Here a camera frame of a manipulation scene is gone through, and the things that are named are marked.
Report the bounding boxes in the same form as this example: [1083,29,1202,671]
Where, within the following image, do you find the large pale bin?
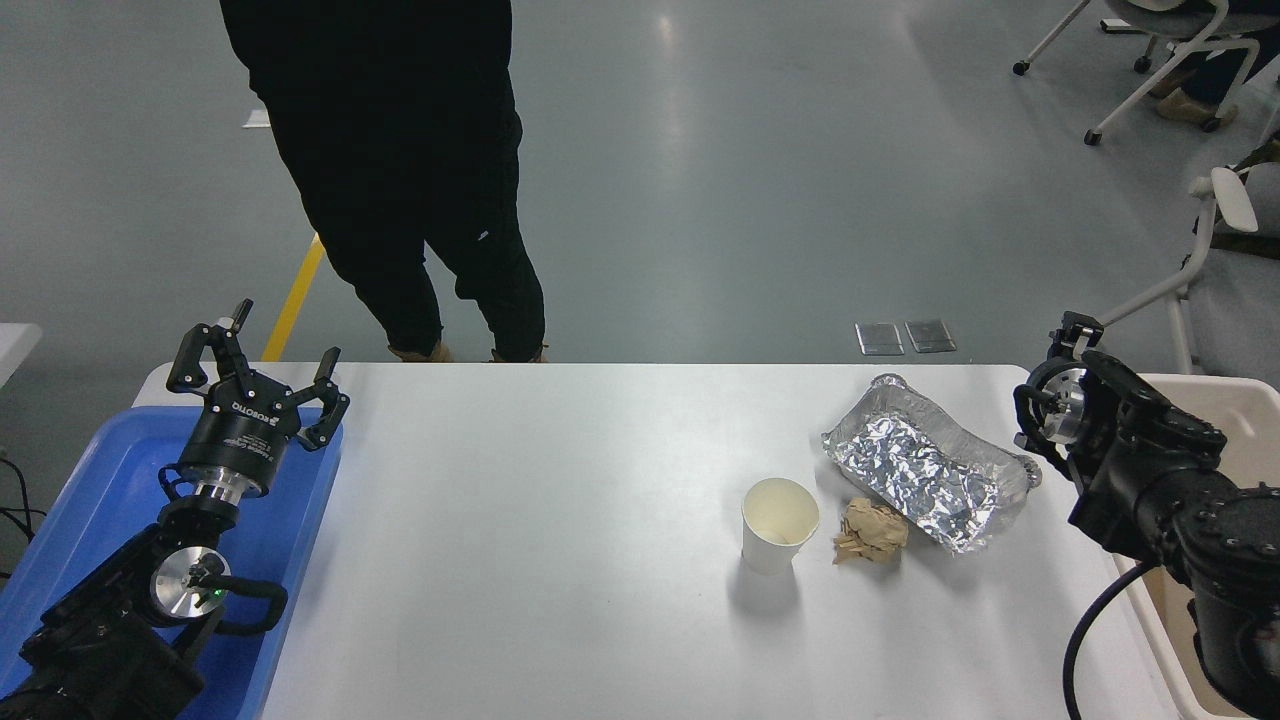
[1113,373,1280,720]

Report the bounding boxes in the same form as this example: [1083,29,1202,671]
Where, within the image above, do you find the white office chair with armrest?
[1095,135,1280,376]

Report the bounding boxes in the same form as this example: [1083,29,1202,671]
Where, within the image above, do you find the black floor cable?
[0,455,47,581]

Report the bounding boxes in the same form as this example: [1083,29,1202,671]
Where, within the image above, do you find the crumpled tan paper ball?
[833,498,910,565]

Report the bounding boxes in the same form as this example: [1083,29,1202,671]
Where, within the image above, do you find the seated person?
[1148,0,1280,128]

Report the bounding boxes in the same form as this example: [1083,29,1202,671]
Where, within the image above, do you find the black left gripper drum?
[178,370,303,498]

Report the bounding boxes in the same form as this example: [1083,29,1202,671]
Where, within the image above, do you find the white wheeled office chair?
[1012,0,1263,147]

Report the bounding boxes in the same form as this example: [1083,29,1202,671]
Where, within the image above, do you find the silver foil tray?
[822,374,1043,556]

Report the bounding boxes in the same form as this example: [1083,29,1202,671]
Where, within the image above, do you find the blue plastic tray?
[0,405,345,720]

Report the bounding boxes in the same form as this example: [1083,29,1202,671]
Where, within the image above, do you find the white paper cup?
[741,478,821,576]

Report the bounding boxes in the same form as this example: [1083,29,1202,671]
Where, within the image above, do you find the standing person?
[220,0,549,364]

